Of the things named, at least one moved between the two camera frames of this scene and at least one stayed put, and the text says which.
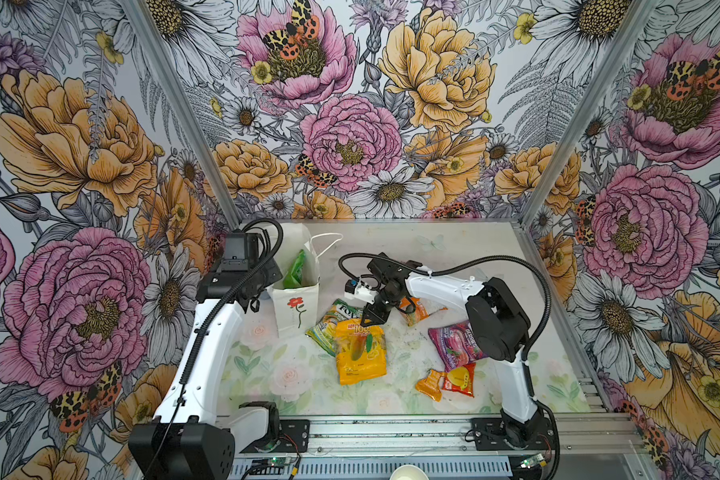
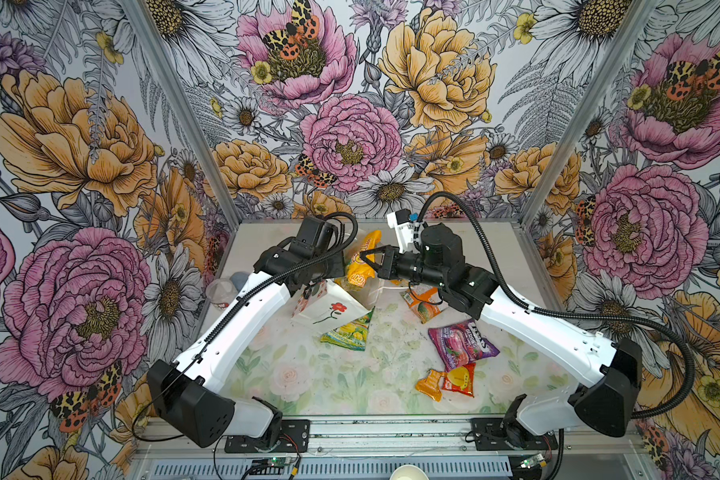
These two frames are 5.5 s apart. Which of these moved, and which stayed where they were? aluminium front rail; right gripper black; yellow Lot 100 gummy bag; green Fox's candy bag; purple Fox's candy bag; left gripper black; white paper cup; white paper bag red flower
Moved: yellow Lot 100 gummy bag; left gripper black; right gripper black; white paper bag red flower; green Fox's candy bag
Stayed: aluminium front rail; purple Fox's candy bag; white paper cup
